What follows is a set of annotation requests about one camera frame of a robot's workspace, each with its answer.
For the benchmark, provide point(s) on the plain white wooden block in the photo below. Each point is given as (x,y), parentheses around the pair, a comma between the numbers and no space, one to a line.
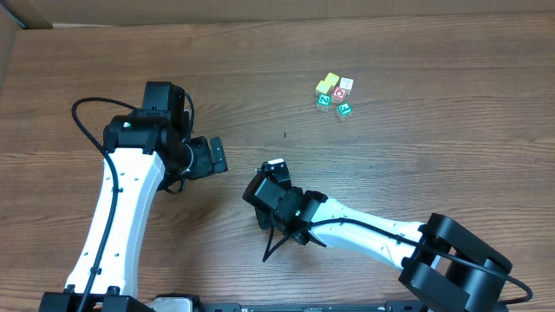
(346,84)

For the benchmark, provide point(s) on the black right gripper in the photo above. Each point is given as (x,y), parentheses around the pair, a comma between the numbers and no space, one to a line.
(264,218)

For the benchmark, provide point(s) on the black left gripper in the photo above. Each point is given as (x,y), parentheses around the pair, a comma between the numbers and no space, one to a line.
(217,154)

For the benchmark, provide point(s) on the yellow block near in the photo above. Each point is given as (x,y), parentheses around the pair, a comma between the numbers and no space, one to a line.
(323,87)

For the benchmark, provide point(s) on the red letter block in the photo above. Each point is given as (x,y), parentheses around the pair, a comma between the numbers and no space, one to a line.
(338,95)

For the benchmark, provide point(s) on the yellow block far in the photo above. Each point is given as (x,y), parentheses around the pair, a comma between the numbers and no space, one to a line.
(332,79)

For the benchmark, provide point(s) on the yellow block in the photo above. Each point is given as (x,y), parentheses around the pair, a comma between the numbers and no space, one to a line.
(332,79)
(323,87)

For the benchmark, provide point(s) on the green E letter block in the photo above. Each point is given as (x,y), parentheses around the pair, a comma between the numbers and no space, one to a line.
(344,111)

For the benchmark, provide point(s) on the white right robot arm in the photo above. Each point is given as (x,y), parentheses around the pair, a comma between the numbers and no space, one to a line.
(441,262)

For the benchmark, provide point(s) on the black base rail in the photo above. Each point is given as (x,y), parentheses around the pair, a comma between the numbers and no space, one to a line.
(389,306)

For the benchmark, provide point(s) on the green Z letter block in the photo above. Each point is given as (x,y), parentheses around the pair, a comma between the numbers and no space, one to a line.
(323,103)

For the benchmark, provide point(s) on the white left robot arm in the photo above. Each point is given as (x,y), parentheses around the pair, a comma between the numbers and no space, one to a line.
(144,152)

